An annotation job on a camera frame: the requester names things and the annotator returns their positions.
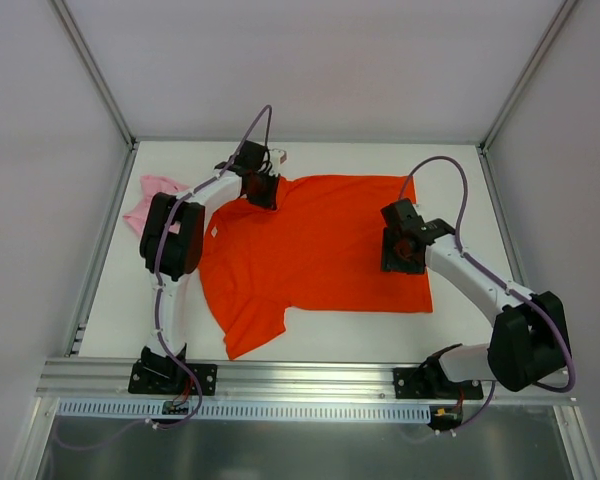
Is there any orange t shirt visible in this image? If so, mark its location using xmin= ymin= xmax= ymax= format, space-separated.
xmin=198 ymin=175 xmax=434 ymax=360

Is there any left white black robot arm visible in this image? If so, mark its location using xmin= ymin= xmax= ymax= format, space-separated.
xmin=128 ymin=141 xmax=287 ymax=395

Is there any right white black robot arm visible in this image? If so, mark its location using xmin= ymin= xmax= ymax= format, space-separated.
xmin=381 ymin=199 xmax=573 ymax=397

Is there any pink t shirt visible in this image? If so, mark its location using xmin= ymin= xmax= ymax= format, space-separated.
xmin=123 ymin=175 xmax=189 ymax=238

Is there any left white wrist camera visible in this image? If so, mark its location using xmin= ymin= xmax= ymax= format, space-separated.
xmin=269 ymin=148 xmax=287 ymax=175

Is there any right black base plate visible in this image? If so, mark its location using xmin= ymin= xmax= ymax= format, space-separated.
xmin=392 ymin=367 xmax=484 ymax=400

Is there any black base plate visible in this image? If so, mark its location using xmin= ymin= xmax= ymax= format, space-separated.
xmin=392 ymin=367 xmax=484 ymax=400
xmin=127 ymin=361 xmax=218 ymax=396

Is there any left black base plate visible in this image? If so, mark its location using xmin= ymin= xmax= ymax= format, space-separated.
xmin=127 ymin=361 xmax=218 ymax=396

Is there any right aluminium frame post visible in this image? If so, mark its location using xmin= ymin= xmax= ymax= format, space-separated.
xmin=479 ymin=0 xmax=581 ymax=151

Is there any aluminium frame post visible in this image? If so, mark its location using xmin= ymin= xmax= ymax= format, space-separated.
xmin=479 ymin=0 xmax=581 ymax=151
xmin=48 ymin=0 xmax=136 ymax=150

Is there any left aluminium frame post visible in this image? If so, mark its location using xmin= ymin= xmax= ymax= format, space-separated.
xmin=48 ymin=0 xmax=136 ymax=150

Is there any aluminium mounting rail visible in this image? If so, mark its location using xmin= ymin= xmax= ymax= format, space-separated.
xmin=34 ymin=357 xmax=577 ymax=407

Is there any white slotted cable duct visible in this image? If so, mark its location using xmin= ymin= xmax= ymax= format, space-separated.
xmin=56 ymin=398 xmax=431 ymax=425

